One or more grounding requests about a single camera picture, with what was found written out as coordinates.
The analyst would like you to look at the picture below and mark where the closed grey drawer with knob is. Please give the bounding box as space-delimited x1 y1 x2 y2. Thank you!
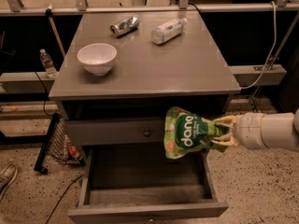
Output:
66 117 165 146

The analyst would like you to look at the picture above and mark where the orange snack packet in basket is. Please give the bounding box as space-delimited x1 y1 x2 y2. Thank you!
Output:
67 145 82 161

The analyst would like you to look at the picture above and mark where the small water bottle on ledge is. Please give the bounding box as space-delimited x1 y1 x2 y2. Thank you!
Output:
39 49 57 79

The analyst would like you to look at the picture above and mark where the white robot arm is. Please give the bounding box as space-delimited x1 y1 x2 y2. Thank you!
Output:
214 112 299 152

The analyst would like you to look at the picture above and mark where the black floor cable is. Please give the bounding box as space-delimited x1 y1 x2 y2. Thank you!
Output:
44 174 85 224

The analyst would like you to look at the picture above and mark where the open grey bottom drawer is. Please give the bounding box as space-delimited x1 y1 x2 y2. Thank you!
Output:
68 143 228 224

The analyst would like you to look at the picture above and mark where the grey sneaker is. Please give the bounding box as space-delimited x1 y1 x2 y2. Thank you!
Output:
0 164 18 201

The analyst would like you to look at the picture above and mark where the clear plastic water bottle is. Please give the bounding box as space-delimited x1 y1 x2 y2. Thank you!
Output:
150 18 188 45

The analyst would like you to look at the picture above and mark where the white bowl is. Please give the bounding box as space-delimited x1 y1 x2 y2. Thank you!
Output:
77 43 118 76

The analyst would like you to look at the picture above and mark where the green rice chip bag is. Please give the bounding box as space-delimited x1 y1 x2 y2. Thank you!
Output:
164 106 230 159

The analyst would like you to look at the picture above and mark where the black wire mesh basket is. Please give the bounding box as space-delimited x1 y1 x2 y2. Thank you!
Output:
34 113 85 175

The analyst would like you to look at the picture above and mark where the metal railing frame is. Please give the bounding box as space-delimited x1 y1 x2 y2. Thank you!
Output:
0 0 299 17

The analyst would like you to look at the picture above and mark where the silver soda can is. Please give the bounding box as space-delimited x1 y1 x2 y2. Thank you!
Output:
110 15 139 37

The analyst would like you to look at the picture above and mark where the grey wooden cabinet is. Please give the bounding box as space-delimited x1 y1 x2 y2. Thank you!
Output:
48 10 242 156

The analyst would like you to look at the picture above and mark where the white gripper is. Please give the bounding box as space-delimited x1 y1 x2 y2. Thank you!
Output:
212 113 265 149

